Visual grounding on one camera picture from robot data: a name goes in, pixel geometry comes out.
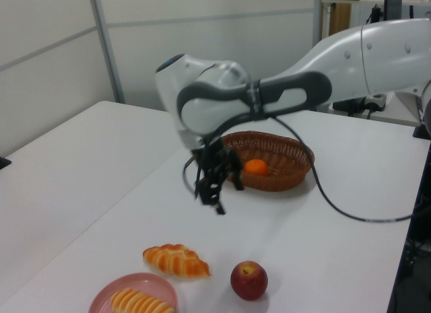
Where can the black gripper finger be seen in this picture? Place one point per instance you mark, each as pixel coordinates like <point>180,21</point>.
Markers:
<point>237,173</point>
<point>210,192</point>

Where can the wooden cabinet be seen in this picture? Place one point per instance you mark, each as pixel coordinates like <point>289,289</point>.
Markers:
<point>340,20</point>

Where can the black power box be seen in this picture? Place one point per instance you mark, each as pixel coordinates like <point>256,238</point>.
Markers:
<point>347,107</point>

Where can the grey partition post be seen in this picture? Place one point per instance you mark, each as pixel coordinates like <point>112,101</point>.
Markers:
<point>106,47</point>

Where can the red apple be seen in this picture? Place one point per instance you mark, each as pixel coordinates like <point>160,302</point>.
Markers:
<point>249,282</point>

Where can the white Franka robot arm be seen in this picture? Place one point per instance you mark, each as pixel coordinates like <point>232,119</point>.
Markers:
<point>370,54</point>

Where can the orange tangerine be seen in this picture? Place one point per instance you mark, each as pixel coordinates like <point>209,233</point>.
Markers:
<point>256,167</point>

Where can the grey emergency stop box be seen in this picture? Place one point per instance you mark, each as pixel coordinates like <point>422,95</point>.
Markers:
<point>376,102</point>

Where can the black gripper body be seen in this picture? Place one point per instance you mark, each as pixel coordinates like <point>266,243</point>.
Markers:
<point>215,158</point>

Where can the pink plate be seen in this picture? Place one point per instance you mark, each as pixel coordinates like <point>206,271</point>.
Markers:
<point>101,301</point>

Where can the brown woven basket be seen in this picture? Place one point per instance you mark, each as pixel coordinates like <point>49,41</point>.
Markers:
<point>283,181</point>

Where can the striped bread roll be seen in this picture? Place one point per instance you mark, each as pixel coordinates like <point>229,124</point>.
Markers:
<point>141,301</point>

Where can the braided pointed bread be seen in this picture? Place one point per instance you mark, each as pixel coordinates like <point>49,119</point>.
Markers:
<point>175,260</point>

